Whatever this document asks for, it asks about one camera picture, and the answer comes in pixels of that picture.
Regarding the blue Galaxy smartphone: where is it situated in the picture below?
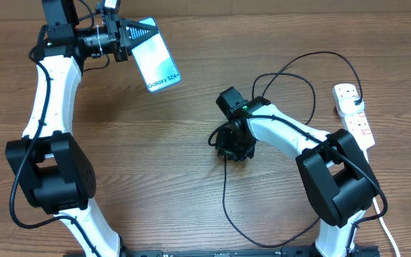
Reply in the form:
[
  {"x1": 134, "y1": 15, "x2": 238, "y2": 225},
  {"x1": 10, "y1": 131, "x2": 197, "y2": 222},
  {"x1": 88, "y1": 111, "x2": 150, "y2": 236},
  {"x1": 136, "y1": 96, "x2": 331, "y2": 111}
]
[{"x1": 131, "y1": 31, "x2": 181, "y2": 93}]

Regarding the black charger cable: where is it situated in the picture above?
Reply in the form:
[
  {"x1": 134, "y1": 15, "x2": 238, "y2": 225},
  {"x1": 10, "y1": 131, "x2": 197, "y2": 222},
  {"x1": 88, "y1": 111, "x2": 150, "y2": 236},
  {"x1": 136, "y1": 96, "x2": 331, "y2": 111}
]
[{"x1": 221, "y1": 51, "x2": 365, "y2": 249}]

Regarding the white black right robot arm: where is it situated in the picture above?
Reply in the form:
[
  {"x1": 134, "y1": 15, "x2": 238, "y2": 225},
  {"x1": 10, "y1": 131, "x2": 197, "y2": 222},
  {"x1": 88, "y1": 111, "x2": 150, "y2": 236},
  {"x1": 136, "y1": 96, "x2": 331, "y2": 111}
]
[{"x1": 208, "y1": 87, "x2": 386, "y2": 256}]

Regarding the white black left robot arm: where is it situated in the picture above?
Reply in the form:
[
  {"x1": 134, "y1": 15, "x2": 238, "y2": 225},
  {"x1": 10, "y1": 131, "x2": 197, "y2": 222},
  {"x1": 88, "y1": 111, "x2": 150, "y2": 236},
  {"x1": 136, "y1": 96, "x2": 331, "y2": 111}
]
[{"x1": 5, "y1": 0, "x2": 160, "y2": 256}]

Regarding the white charger plug adapter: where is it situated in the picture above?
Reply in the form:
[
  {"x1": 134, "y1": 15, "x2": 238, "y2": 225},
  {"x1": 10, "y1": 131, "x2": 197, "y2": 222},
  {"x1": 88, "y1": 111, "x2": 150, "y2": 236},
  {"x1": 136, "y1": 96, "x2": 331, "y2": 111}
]
[{"x1": 336, "y1": 97, "x2": 365, "y2": 117}]

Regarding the white power strip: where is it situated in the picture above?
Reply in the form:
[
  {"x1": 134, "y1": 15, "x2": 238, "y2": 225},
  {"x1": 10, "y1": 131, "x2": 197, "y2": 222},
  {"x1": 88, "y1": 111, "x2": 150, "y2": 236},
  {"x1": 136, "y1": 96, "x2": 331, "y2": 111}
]
[{"x1": 332, "y1": 84, "x2": 375, "y2": 151}]

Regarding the brown cardboard backdrop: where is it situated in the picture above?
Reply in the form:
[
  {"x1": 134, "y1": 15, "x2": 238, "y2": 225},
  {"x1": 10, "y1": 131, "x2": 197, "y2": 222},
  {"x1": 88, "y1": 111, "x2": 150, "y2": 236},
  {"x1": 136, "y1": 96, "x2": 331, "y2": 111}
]
[{"x1": 0, "y1": 0, "x2": 411, "y2": 21}]

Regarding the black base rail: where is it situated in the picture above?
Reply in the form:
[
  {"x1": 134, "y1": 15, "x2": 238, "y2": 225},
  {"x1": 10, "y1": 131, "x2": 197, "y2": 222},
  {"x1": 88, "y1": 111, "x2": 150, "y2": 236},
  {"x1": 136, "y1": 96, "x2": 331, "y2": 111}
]
[{"x1": 62, "y1": 244, "x2": 381, "y2": 257}]

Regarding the white power strip cord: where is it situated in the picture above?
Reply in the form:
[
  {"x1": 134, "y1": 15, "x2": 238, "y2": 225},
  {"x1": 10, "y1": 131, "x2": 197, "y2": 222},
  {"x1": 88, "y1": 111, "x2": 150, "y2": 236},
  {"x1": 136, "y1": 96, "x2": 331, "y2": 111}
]
[{"x1": 362, "y1": 149, "x2": 401, "y2": 257}]

